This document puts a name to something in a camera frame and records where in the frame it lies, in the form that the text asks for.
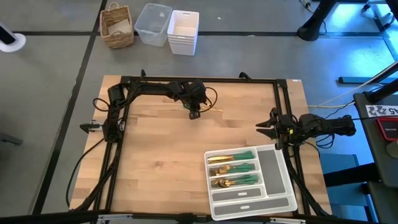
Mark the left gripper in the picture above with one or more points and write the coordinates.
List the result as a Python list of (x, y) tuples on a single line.
[(194, 93)]

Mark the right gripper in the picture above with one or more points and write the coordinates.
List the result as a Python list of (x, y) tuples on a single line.
[(286, 129)]

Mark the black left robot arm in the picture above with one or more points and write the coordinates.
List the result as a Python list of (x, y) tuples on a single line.
[(149, 87)]

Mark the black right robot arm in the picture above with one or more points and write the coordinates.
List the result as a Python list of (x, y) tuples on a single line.
[(335, 126)]

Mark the white plastic cutlery tray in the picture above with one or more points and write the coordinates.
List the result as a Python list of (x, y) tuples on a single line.
[(270, 171)]

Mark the white plastic bin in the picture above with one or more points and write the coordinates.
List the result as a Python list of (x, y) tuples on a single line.
[(182, 46)]

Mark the black table clamp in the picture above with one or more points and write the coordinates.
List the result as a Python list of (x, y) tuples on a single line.
[(143, 74), (244, 75)]

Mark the clear plastic bin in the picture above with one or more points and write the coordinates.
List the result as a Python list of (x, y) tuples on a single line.
[(152, 28)]

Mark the woven wicker basket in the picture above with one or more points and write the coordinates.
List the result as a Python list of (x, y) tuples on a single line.
[(116, 40)]

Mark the white paper sheet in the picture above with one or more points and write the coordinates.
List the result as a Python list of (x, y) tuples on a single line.
[(119, 28)]

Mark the black floor beam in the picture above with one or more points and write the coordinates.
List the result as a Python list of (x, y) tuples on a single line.
[(357, 80)]

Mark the black side table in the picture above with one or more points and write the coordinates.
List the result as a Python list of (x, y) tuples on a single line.
[(373, 140)]

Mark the black stand base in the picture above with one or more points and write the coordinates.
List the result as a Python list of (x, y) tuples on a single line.
[(311, 31)]

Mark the white printed label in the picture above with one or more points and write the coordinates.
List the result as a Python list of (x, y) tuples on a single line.
[(381, 111)]

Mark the red flat device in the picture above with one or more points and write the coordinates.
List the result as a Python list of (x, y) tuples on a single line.
[(388, 129)]

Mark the grey round object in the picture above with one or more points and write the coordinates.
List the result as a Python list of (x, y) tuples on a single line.
[(393, 151)]

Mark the white round floor device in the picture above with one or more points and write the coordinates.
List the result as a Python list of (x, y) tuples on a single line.
[(18, 40)]

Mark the grey floor object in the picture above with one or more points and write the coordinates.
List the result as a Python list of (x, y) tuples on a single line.
[(11, 139)]

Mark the black metal table frame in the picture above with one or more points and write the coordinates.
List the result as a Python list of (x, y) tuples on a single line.
[(236, 80)]

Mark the grey metal bracket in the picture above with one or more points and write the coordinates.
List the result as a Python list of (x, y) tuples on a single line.
[(287, 221), (115, 217)]

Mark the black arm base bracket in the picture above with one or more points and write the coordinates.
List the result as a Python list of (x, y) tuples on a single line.
[(88, 126)]

